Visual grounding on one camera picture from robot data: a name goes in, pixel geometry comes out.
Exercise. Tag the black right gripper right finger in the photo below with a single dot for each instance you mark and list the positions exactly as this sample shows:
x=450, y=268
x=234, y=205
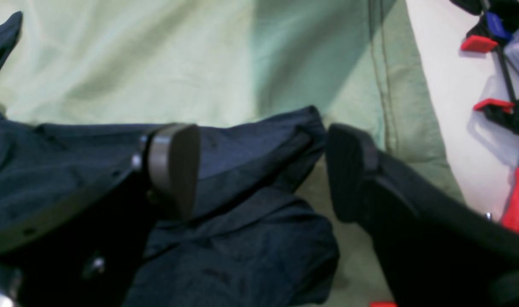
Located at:
x=434, y=251

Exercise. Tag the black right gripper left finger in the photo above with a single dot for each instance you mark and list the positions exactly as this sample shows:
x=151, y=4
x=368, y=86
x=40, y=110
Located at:
x=83, y=248

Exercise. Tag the dark navy T-shirt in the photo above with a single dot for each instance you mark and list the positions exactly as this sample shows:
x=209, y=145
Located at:
x=250, y=242

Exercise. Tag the green table cloth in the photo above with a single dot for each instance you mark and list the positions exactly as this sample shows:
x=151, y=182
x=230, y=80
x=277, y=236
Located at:
x=226, y=62

